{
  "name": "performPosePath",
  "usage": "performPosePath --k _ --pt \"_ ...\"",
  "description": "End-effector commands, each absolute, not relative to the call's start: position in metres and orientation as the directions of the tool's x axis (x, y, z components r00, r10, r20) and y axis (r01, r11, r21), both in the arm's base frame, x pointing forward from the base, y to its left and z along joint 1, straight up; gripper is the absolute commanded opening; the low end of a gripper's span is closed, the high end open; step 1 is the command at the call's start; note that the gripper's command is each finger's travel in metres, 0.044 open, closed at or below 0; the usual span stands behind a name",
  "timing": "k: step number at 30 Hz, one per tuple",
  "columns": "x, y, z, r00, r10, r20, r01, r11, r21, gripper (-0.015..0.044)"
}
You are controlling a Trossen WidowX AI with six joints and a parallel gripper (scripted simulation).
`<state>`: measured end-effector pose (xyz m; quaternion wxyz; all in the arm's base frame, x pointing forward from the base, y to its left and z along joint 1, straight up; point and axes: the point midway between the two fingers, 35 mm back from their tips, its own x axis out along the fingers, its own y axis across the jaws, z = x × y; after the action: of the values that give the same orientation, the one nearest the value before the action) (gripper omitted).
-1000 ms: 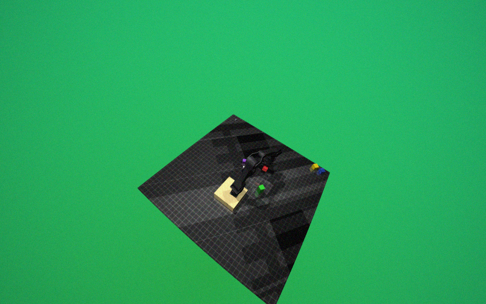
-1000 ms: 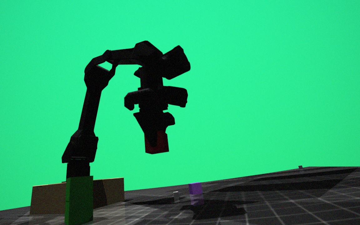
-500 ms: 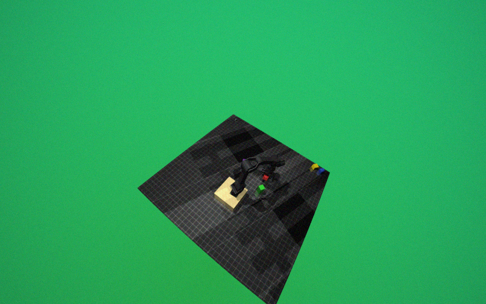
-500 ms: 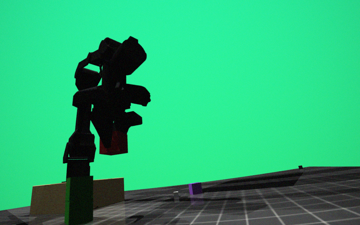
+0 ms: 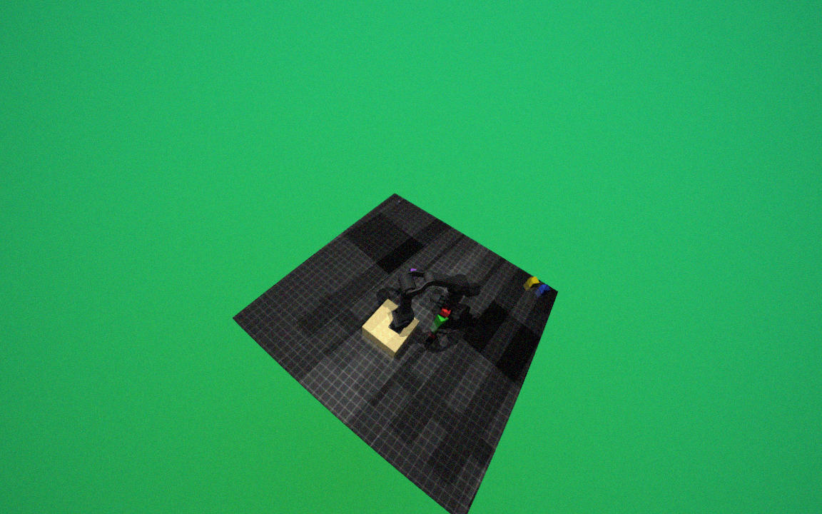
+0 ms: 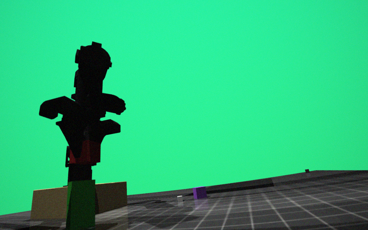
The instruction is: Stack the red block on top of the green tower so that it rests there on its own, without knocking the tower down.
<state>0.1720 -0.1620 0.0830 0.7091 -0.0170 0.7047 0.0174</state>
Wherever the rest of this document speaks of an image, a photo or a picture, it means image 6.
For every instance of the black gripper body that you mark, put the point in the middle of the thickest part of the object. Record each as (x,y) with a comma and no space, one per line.
(72,109)

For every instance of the red block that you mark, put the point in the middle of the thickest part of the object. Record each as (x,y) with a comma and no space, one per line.
(90,154)

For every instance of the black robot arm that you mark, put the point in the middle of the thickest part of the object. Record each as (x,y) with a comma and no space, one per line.
(93,62)

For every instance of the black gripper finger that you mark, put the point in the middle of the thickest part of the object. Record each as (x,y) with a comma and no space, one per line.
(73,130)
(97,135)

